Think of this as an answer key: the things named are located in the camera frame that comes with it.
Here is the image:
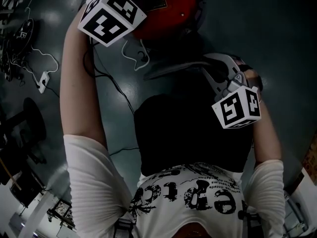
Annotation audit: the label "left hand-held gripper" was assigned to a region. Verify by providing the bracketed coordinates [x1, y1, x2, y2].
[77, 0, 147, 47]

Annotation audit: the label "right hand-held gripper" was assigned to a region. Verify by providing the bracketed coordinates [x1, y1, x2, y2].
[200, 53, 262, 130]

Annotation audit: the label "red vacuum cleaner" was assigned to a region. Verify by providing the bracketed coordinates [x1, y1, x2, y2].
[131, 0, 207, 42]

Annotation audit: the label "person's right forearm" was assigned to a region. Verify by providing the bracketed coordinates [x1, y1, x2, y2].
[252, 99, 283, 167]

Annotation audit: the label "person's left forearm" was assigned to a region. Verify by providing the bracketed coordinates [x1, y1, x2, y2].
[59, 15, 107, 150]

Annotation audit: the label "person's right hand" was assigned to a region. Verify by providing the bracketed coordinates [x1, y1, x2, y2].
[244, 67, 263, 89]

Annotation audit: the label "black trousers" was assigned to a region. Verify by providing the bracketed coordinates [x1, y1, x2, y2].
[133, 68, 255, 177]

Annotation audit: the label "white power strip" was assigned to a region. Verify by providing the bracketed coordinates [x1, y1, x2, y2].
[37, 71, 50, 94]

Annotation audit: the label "printed cardboard box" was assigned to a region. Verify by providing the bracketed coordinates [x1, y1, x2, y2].
[302, 142, 317, 183]

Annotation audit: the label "white printed shirt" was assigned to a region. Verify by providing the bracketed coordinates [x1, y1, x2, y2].
[63, 134, 285, 238]

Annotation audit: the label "white vacuum cord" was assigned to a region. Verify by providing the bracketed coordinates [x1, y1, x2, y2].
[121, 38, 151, 71]

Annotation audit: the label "black cable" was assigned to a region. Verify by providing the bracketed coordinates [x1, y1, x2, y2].
[83, 37, 140, 114]

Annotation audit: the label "white power strip cable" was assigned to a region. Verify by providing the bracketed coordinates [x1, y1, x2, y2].
[31, 47, 60, 74]

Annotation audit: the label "coiled white cable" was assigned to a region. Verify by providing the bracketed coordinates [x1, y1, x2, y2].
[24, 0, 38, 21]

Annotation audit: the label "grey harness strap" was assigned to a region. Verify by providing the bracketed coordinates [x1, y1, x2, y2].
[244, 213, 262, 238]
[114, 217, 134, 238]

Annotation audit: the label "black wire crate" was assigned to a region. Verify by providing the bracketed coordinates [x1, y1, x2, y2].
[9, 169, 47, 208]

